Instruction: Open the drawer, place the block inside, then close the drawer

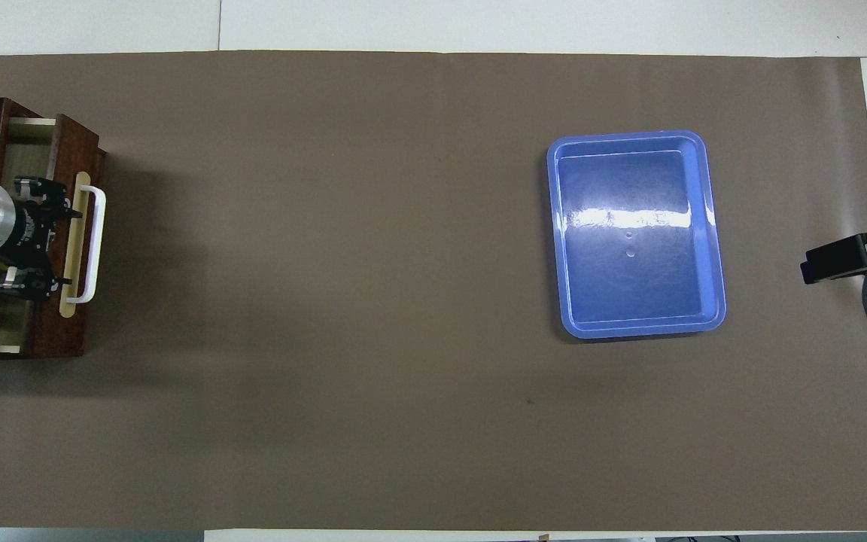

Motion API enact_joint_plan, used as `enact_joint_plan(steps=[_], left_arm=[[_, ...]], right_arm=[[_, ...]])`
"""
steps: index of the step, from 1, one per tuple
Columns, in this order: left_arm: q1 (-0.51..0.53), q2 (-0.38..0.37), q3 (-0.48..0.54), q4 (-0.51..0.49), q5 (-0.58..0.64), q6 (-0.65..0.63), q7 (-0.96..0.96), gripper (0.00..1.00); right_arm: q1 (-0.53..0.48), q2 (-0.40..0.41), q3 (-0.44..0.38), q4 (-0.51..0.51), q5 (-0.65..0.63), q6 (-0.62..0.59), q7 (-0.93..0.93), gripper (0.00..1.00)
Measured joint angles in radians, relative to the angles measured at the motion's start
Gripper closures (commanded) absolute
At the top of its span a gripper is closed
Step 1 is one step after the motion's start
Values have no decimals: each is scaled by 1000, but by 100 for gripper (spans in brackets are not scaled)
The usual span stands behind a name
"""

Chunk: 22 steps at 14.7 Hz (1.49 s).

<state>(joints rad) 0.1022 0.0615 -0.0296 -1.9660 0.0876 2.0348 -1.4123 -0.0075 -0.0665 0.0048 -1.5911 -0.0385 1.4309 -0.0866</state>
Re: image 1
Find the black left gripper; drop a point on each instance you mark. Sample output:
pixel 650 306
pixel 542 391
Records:
pixel 31 233

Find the blue plastic tray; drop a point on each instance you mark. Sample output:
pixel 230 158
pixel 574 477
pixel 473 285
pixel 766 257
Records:
pixel 652 301

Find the brown paper table mat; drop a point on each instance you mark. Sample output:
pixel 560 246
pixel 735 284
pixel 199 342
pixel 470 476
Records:
pixel 328 301

